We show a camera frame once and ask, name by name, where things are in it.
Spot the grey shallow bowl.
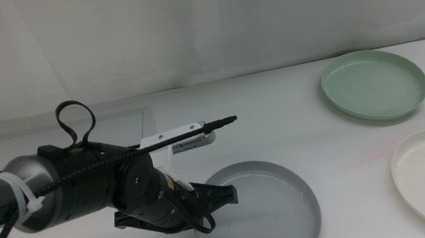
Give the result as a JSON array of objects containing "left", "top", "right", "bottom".
[{"left": 184, "top": 150, "right": 326, "bottom": 238}]

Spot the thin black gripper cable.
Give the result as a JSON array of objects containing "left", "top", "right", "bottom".
[{"left": 161, "top": 177, "right": 219, "bottom": 238}]

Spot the black braided cable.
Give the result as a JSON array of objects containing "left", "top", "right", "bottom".
[{"left": 0, "top": 114, "right": 257, "bottom": 238}]

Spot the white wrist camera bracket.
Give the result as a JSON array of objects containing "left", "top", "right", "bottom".
[{"left": 137, "top": 119, "right": 224, "bottom": 199}]

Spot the white rectangular cable hatch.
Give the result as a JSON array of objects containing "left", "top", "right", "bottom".
[{"left": 0, "top": 105, "right": 160, "bottom": 176}]

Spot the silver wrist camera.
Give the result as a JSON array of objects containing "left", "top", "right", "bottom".
[{"left": 170, "top": 131, "right": 219, "bottom": 156}]

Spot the black flat cable loop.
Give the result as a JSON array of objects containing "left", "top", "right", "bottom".
[{"left": 52, "top": 96, "right": 101, "bottom": 155}]

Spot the pale green shallow bowl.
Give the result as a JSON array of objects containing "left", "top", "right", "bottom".
[{"left": 317, "top": 40, "right": 425, "bottom": 131}]

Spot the white zip tie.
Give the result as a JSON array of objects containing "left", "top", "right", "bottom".
[{"left": 0, "top": 164, "right": 50, "bottom": 227}]

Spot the white backdrop curtain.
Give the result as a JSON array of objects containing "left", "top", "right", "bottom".
[{"left": 0, "top": 0, "right": 425, "bottom": 124}]

